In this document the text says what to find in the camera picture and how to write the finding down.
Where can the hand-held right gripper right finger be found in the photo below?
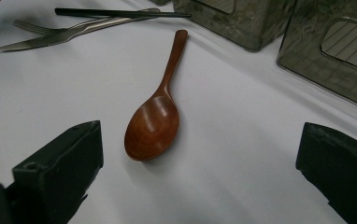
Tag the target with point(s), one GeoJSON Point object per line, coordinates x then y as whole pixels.
{"type": "Point", "coordinates": [341, 168]}

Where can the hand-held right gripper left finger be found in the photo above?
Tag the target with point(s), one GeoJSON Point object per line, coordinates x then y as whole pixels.
{"type": "Point", "coordinates": [58, 168]}

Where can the brown wooden spoon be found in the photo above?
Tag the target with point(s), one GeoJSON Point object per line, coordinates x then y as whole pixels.
{"type": "Point", "coordinates": [154, 130]}

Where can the smoky transparent plastic bin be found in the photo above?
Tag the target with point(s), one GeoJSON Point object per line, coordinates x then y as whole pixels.
{"type": "Point", "coordinates": [248, 31]}
{"type": "Point", "coordinates": [307, 68]}

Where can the steel table knife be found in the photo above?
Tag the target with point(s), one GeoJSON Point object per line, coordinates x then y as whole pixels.
{"type": "Point", "coordinates": [36, 42]}

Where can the steel fork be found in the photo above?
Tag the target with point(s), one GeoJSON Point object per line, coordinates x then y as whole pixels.
{"type": "Point", "coordinates": [33, 28]}

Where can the black chopstick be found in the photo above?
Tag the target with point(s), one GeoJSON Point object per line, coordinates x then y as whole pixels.
{"type": "Point", "coordinates": [105, 13]}

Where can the white table sheet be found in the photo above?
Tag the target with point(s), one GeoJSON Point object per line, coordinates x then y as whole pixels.
{"type": "Point", "coordinates": [235, 140]}

